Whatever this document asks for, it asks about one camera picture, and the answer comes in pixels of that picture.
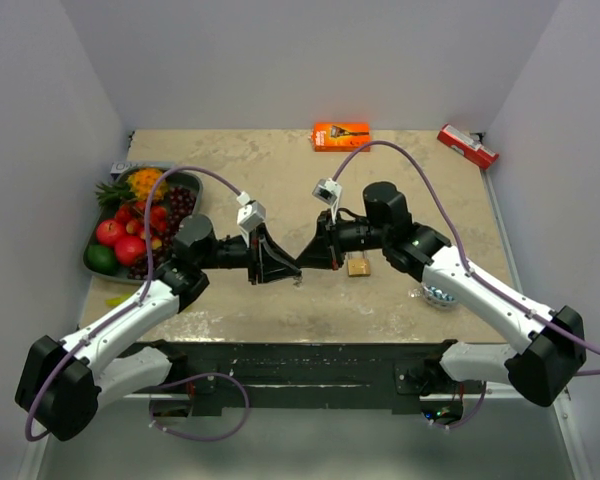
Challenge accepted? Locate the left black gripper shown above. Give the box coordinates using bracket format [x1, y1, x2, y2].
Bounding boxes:
[199, 223, 302, 286]

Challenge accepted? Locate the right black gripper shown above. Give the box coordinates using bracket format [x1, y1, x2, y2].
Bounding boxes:
[294, 209, 389, 271]

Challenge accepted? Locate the brass padlock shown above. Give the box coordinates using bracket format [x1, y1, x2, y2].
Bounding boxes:
[346, 251, 371, 278]

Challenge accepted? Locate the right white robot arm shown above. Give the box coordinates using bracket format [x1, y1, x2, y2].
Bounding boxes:
[297, 179, 586, 407]

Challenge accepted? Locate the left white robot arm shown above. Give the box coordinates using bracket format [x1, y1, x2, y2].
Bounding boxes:
[15, 214, 301, 442]

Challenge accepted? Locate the orange razor box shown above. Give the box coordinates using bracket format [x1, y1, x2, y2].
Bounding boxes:
[310, 122, 371, 152]

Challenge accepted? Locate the blue zigzag patterned pouch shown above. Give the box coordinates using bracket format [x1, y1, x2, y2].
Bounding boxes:
[421, 283, 458, 311]

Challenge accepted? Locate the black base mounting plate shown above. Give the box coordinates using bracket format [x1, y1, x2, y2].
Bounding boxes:
[140, 340, 482, 416]

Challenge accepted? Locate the red apple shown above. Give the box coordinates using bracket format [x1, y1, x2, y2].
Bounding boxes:
[96, 219, 127, 248]
[114, 235, 146, 266]

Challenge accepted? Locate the dark green fruit tray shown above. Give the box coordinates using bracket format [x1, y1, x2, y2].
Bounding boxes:
[83, 167, 202, 285]

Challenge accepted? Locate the yellow green bottle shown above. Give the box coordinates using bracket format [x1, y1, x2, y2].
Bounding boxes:
[105, 294, 131, 308]

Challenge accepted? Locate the green lime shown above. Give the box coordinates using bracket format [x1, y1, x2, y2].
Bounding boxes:
[87, 244, 119, 275]

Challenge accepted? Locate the small white blue box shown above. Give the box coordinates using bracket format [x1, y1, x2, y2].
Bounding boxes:
[109, 162, 150, 178]

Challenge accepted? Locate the red white box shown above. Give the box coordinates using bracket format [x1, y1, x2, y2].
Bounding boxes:
[437, 124, 499, 170]

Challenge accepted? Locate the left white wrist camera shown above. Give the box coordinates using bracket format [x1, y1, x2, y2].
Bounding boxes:
[236, 191, 266, 233]

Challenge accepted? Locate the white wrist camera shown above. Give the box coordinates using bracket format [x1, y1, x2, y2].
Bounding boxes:
[312, 178, 342, 214]
[236, 191, 266, 233]

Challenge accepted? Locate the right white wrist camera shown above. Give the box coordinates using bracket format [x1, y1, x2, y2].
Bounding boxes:
[312, 178, 342, 214]

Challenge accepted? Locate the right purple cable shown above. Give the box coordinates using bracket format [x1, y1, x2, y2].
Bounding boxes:
[332, 140, 600, 376]

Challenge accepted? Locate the purple cable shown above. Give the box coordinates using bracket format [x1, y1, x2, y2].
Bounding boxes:
[332, 140, 600, 376]
[24, 165, 246, 442]

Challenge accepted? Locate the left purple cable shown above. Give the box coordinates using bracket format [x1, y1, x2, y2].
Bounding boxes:
[24, 165, 246, 442]

